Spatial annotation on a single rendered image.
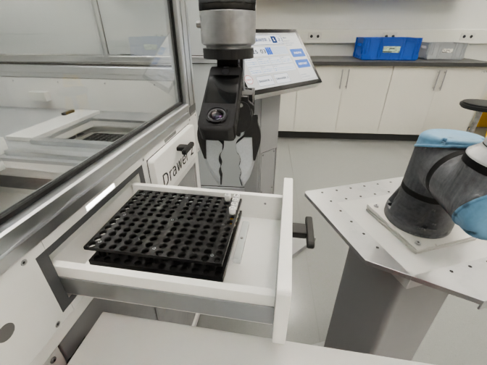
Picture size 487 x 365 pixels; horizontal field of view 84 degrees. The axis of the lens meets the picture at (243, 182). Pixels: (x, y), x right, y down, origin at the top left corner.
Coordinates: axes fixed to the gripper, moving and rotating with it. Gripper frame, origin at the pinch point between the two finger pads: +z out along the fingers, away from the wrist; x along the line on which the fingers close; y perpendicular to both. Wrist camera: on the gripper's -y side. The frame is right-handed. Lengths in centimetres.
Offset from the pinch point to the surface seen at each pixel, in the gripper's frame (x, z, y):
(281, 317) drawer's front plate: -8.7, 9.5, -18.1
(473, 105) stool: -183, 36, 219
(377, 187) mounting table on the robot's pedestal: -41, 22, 38
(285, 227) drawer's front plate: -9.2, 4.7, -6.2
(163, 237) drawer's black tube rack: 10.3, 7.3, -7.1
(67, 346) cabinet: 25.7, 23.4, -16.9
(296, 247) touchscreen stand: -25, 94, 88
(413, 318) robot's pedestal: -47, 46, 11
